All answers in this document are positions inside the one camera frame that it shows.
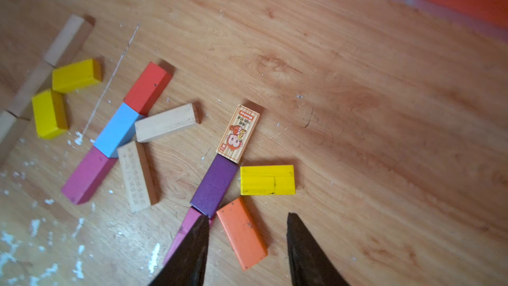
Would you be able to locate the purple block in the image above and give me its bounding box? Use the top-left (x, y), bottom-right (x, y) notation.
top-left (190, 154), bottom-right (239, 218)

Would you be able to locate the pale wooden block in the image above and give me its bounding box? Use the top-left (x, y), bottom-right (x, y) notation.
top-left (135, 103), bottom-right (199, 143)

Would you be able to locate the orange block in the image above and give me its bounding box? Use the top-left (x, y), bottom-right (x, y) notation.
top-left (216, 197), bottom-right (268, 271)

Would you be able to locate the magenta block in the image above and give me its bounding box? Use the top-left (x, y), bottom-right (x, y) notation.
top-left (163, 207), bottom-right (214, 267)
top-left (61, 146), bottom-right (118, 205)

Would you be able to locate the engraved wooden block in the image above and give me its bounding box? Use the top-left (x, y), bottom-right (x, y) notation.
top-left (118, 140), bottom-right (158, 213)

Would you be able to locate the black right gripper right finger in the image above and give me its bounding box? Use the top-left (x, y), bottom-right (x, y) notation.
top-left (287, 213), bottom-right (349, 286)

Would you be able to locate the printed wooden block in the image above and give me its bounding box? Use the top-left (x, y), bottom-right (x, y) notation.
top-left (216, 105), bottom-right (260, 164)

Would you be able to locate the magenta block front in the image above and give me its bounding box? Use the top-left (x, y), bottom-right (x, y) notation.
top-left (163, 207), bottom-right (214, 267)

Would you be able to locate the natural wooden block angled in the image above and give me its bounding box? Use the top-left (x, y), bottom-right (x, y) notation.
top-left (1, 111), bottom-right (29, 164)

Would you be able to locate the blue block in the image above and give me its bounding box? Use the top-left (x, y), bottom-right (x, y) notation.
top-left (94, 103), bottom-right (145, 158)

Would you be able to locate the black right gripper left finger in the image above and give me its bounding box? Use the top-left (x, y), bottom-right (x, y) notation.
top-left (149, 215), bottom-right (210, 285)

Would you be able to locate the yellow block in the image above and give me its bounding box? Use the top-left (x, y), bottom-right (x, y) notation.
top-left (240, 165), bottom-right (296, 196)
top-left (32, 88), bottom-right (69, 140)
top-left (52, 59), bottom-right (103, 94)

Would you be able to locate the red block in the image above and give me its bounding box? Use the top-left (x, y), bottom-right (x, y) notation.
top-left (124, 62), bottom-right (173, 116)

